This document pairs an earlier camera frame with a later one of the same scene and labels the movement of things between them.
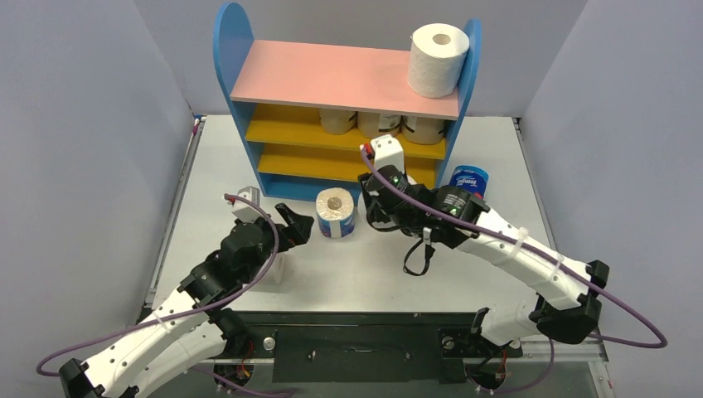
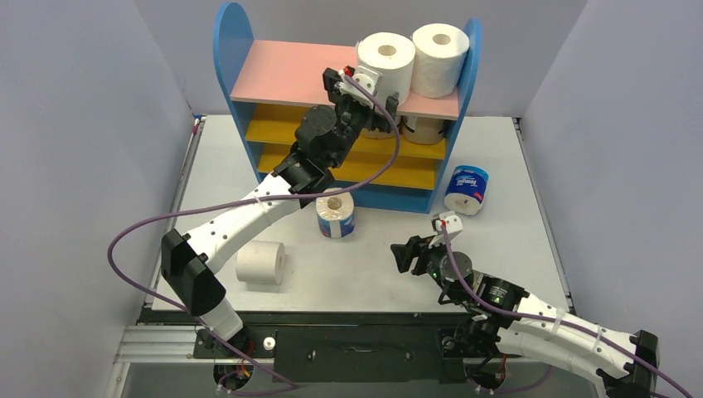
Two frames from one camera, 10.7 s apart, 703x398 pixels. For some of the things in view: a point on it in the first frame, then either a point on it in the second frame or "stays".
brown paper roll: [423, 130] stays
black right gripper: [375, 190] -> [416, 254]
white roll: [436, 59] stays
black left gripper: [297, 230] -> [374, 120]
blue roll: [472, 178] stays
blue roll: [335, 211] stays
